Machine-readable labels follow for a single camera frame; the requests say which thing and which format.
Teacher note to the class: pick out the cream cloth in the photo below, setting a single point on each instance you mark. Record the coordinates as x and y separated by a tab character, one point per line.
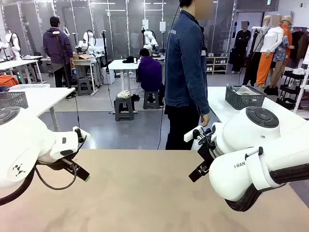
123	94

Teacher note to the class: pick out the black camera pole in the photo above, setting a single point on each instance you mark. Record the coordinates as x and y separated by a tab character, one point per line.
104	46

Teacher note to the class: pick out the gray plastic basket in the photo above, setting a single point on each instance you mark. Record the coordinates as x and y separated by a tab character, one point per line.
13	99
243	102

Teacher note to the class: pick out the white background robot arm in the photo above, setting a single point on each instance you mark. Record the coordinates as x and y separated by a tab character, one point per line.
149	36
15	41
87	38

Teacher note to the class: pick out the white panel on pole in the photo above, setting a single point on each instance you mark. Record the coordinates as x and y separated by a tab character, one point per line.
145	24
162	26

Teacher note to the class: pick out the black tripod with white head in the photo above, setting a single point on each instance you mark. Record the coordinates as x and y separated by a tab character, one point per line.
56	32

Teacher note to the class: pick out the black utility cart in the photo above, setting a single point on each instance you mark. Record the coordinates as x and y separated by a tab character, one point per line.
288	90

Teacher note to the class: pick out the gray plastic step stool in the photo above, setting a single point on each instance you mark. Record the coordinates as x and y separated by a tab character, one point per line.
84	79
150	93
124	101

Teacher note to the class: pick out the orange garment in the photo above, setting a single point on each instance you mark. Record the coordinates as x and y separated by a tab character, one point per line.
8	81

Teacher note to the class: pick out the pale cloth bundle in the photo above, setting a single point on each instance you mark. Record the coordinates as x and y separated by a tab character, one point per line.
246	90

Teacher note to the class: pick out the person's right hand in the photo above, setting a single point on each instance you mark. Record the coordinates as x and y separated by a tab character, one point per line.
206	120

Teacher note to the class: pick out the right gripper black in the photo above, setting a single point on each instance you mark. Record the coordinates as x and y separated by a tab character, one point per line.
208	154

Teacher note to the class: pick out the white workbench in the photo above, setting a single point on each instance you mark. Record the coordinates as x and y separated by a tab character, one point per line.
14	64

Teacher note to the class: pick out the seated person purple hoodie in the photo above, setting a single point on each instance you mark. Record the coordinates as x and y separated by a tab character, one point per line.
149	72

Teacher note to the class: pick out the black cloth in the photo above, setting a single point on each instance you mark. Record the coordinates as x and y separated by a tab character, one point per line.
129	60

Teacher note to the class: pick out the mannequin with tan hat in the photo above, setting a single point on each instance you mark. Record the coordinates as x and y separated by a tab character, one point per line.
286	32

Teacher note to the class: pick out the cardboard box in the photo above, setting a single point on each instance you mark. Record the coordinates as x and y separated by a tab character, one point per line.
83	57

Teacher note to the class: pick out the person in black clothes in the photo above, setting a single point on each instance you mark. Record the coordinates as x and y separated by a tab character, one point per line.
241	41

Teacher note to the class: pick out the white computer case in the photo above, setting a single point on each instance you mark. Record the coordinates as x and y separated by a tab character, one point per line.
109	77

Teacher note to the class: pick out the person in denim jacket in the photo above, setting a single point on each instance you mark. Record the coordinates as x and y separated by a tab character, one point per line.
183	72

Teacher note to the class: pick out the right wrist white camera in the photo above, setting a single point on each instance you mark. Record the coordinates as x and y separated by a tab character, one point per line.
190	135

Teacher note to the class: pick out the wooden shoe shelf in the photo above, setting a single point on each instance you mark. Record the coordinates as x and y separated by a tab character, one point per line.
217	65

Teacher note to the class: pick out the man in purple jacket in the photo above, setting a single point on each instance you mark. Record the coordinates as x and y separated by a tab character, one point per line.
56	46

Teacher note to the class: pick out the mannequin with gray top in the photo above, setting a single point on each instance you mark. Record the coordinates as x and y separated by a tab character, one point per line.
258	41

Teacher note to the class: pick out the translucent plastic storage bin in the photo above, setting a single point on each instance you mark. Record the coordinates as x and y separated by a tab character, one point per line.
29	87

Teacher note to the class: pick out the clothes rack with dark garments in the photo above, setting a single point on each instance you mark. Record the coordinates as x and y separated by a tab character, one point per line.
301	46

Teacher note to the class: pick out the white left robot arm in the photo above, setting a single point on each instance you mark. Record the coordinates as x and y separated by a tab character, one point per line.
21	145

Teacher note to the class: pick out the white office desk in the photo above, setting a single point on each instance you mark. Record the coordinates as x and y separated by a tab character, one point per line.
120	65

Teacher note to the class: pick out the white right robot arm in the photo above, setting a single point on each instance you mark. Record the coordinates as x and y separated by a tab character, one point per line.
241	169

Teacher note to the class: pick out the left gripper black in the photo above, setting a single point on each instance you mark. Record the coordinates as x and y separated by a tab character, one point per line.
53	165

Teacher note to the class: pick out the metal frame workbench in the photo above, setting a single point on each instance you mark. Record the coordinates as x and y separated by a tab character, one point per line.
84	61

